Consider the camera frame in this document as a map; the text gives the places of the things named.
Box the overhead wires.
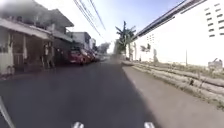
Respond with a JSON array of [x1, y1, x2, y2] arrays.
[[72, 0, 108, 39]]

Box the grey building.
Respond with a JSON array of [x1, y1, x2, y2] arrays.
[[70, 31, 97, 53]]

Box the red car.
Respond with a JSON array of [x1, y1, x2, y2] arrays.
[[68, 48, 92, 65]]

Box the grey asphalt road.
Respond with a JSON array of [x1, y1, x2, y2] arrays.
[[0, 54, 224, 128]]

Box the dry grass verge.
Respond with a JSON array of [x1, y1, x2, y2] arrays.
[[121, 59, 224, 109]]

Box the palm tree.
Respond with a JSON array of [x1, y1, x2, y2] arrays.
[[113, 20, 138, 58]]

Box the person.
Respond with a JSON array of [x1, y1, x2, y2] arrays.
[[42, 42, 56, 70]]

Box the robot's own part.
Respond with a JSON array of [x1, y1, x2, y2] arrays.
[[143, 121, 156, 128], [71, 121, 85, 128]]

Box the house with awning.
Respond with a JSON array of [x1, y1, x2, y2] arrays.
[[0, 0, 75, 76]]

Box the large white building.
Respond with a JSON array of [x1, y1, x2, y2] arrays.
[[128, 0, 224, 68]]

